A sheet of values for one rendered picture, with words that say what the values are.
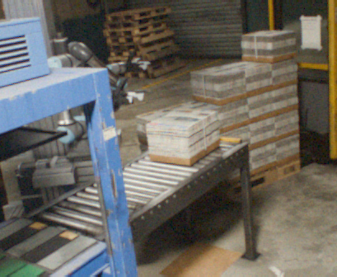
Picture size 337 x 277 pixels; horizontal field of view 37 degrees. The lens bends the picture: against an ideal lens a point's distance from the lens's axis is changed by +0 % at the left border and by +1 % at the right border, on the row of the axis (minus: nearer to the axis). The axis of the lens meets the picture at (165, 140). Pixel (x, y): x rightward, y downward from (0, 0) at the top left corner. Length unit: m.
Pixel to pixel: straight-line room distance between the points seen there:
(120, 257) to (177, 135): 1.03
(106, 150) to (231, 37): 9.66
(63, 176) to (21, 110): 1.71
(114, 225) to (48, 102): 0.58
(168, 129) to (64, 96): 1.26
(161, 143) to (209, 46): 8.86
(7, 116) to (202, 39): 10.37
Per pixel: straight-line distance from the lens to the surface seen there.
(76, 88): 1.71
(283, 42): 4.41
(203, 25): 11.72
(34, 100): 1.60
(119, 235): 1.96
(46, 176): 3.27
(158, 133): 2.90
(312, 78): 4.98
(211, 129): 3.03
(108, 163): 1.85
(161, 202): 2.47
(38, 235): 2.36
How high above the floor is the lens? 1.82
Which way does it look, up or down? 18 degrees down
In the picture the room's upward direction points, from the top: 7 degrees counter-clockwise
